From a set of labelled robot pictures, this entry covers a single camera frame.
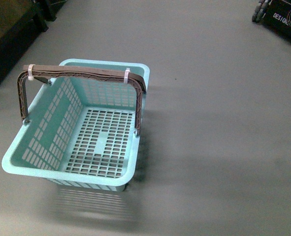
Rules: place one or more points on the light teal plastic basket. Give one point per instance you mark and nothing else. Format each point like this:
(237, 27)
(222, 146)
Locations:
(79, 132)

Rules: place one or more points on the brown plastic basket handle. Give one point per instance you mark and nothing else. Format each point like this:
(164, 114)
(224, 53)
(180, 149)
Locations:
(44, 73)

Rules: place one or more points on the white zip tie right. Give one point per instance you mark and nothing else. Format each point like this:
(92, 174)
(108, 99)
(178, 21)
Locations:
(126, 75)

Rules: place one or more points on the white zip tie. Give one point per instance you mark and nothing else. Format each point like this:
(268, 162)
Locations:
(30, 73)
(126, 75)

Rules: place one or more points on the white zip tie left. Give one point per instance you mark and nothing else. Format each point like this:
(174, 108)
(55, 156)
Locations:
(30, 73)

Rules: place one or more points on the grey segmented tripod legs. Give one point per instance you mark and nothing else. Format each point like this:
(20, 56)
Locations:
(260, 10)

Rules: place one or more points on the dark wooden shelf unit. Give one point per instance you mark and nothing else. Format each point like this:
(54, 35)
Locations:
(21, 22)

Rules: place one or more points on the black printed box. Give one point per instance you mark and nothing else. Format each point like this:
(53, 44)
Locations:
(278, 16)

